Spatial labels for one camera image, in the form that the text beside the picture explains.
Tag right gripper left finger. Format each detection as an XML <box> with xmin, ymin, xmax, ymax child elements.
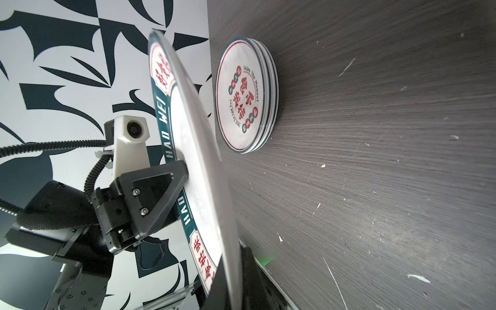
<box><xmin>201</xmin><ymin>257</ymin><xmax>232</xmax><ymax>310</ymax></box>

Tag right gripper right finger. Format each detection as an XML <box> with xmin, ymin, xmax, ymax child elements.
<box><xmin>241</xmin><ymin>247</ymin><xmax>298</xmax><ymax>310</ymax></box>

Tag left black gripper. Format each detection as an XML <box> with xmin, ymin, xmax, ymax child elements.
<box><xmin>90</xmin><ymin>160</ymin><xmax>189</xmax><ymax>255</ymax></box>

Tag row plate hao shi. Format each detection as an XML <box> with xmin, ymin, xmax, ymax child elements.
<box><xmin>148</xmin><ymin>31</ymin><xmax>243</xmax><ymax>309</ymax></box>

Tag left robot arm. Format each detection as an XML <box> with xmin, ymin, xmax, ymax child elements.
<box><xmin>1</xmin><ymin>153</ymin><xmax>198</xmax><ymax>309</ymax></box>

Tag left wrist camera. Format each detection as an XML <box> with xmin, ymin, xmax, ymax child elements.
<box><xmin>104</xmin><ymin>115</ymin><xmax>151</xmax><ymax>178</ymax></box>

